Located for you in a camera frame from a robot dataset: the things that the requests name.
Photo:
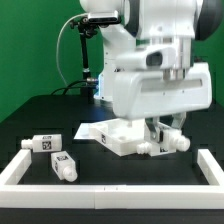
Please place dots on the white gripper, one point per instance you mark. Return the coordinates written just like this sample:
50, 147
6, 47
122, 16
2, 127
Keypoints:
139, 95

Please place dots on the white square tabletop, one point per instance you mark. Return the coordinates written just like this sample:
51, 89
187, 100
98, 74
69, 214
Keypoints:
122, 137

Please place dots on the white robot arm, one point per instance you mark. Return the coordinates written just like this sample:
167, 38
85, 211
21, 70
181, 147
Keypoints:
128, 24

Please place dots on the white paper sheet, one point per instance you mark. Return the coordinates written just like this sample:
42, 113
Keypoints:
86, 131

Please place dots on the white U-shaped fence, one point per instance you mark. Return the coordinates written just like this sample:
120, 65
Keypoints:
15, 195

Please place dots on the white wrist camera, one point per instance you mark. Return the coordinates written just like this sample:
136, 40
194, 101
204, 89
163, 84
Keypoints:
147, 58

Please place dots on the black camera stand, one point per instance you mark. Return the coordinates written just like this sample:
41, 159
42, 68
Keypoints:
86, 31

